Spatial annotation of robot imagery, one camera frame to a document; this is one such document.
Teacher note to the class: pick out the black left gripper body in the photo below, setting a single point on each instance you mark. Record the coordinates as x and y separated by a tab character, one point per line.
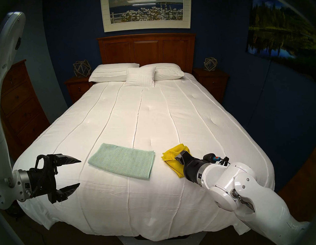
41	179

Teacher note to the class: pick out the long white pillow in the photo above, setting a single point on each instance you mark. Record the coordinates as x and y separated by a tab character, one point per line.
169	71
107	72

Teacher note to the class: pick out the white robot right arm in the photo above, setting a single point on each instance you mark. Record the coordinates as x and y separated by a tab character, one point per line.
253	197

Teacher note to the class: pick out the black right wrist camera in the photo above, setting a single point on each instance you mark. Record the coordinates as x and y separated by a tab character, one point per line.
208	158

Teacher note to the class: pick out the small square white pillow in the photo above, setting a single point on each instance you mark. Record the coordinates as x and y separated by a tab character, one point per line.
140	77

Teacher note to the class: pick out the forest lake wall poster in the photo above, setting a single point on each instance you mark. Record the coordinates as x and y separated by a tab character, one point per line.
278	28

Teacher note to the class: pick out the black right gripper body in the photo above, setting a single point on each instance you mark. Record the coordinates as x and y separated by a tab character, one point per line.
193	170

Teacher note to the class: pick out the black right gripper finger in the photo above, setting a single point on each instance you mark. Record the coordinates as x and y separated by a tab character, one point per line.
180	159
186	156

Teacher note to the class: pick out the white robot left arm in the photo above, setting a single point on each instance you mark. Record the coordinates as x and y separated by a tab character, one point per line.
4	77

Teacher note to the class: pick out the mint green hand towel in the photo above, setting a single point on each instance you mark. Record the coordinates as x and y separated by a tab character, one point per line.
123	161

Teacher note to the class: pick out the framed flower seascape picture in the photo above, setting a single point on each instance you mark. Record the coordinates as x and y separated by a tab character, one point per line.
146	15

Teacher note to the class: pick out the white bed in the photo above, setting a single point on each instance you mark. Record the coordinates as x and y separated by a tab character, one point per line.
147	116

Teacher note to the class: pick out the yellow hand towel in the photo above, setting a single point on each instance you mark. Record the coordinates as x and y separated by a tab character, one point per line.
172	155

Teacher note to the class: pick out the brown wooden nightstand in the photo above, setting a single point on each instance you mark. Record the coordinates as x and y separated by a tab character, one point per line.
76	89
212	82

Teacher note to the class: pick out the brown wooden dresser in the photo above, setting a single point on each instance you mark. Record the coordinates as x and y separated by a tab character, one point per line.
23	107

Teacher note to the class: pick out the brown wooden headboard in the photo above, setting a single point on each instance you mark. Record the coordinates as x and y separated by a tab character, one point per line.
147	49

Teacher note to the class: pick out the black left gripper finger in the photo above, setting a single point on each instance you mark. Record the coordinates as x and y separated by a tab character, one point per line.
63	192
66	159

